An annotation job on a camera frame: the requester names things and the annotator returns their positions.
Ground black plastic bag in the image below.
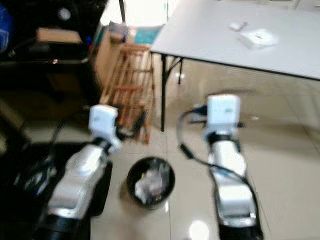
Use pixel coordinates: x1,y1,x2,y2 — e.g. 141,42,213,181
0,142,113,240

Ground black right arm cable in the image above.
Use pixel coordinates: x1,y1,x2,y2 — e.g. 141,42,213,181
177,107,263,221

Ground black table leg frame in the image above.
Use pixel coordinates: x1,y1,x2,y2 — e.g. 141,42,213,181
160,54,185,133

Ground black round rubbish bin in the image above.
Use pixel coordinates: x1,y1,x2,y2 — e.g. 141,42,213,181
126,156,176,211

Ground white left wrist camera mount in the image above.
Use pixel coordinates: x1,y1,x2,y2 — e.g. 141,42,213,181
89,104,123,153

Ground blue round object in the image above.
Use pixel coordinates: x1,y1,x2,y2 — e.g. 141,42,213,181
0,5,15,53

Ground crumpled white plastic trash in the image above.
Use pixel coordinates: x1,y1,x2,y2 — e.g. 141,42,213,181
134,162,171,205

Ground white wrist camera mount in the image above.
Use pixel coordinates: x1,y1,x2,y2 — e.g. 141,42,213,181
89,104,123,153
202,93,242,143

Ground wooden slatted rack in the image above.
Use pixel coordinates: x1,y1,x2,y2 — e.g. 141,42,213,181
100,42,155,146

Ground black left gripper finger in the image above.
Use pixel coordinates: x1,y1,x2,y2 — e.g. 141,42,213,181
136,111,152,137

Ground black desk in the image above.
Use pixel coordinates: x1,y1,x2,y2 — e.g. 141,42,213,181
0,45,96,131

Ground teal mat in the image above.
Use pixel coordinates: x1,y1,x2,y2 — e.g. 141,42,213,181
132,27,162,46

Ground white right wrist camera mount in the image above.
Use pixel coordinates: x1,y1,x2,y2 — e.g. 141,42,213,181
202,93,242,143

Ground flat brown cardboard box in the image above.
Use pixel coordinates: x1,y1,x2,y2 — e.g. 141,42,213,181
37,27,82,45

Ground white shallow tray box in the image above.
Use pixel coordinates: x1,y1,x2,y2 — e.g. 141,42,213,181
239,28,279,51

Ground tall brown cardboard box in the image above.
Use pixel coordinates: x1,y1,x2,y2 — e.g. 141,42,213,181
95,27,126,91

